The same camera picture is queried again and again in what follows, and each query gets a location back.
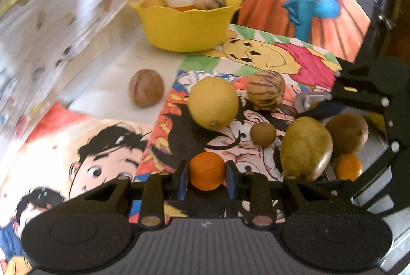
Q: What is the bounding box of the white printed blanket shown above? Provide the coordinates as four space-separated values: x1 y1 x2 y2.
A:
0 0 168 135

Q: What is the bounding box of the wall poster orange dress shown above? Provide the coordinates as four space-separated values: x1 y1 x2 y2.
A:
237 0 373 68

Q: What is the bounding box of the metal door knob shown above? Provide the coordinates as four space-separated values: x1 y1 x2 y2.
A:
377 14 393 29

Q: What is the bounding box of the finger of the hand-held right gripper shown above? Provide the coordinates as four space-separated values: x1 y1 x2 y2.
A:
350 107 402 199
308 62 391 118

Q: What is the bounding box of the green mango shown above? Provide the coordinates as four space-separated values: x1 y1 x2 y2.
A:
280 116 334 182

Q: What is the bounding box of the yellow bowl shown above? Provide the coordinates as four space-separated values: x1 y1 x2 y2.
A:
129 0 243 53

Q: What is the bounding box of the brown walnut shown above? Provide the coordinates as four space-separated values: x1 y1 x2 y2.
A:
129 69 165 108

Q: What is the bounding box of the yellow lemon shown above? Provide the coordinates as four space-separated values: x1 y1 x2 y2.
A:
187 77 240 131

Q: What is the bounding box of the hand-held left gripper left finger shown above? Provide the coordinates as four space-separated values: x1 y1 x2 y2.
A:
68 162 189 228

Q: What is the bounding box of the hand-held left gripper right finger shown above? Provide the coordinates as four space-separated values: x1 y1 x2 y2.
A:
225 161 350 228

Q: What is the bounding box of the small brown kiwi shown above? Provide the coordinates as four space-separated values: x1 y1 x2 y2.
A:
250 122 277 145

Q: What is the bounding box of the metal tray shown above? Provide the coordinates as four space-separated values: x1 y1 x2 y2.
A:
294 92 410 266

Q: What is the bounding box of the striped pepino melon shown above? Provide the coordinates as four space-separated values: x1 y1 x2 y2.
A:
246 71 286 111

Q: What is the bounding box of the brown fruit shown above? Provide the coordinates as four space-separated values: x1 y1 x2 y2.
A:
141 0 169 9

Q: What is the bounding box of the large orange tangerine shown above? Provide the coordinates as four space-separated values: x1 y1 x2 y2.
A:
335 154 364 182

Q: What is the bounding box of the small orange tangerine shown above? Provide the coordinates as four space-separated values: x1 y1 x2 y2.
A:
188 152 227 191

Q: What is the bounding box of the cartoon boys drawing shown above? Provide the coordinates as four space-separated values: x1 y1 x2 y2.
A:
0 102 168 275

